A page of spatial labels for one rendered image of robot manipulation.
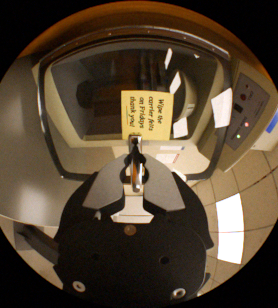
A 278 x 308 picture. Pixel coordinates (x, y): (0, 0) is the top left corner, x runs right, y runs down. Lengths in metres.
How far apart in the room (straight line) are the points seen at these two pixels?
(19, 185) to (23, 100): 0.19
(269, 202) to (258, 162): 0.52
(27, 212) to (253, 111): 0.57
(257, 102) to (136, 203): 3.07
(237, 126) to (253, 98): 0.09
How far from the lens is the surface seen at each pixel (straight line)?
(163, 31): 0.21
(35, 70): 0.33
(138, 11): 0.26
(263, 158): 1.51
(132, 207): 3.05
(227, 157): 0.35
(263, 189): 1.55
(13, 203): 0.29
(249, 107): 0.29
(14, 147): 0.28
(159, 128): 0.16
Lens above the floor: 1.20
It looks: 1 degrees down
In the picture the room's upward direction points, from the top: 90 degrees clockwise
